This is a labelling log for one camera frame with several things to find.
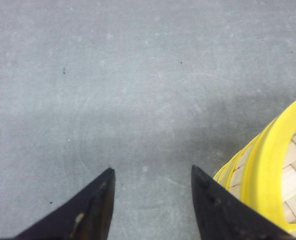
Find bamboo steamer basket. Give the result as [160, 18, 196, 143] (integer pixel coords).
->
[213, 101, 296, 237]

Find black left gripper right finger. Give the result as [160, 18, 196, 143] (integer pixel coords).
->
[191, 165, 296, 240]

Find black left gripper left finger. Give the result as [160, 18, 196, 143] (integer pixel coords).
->
[14, 167, 116, 240]

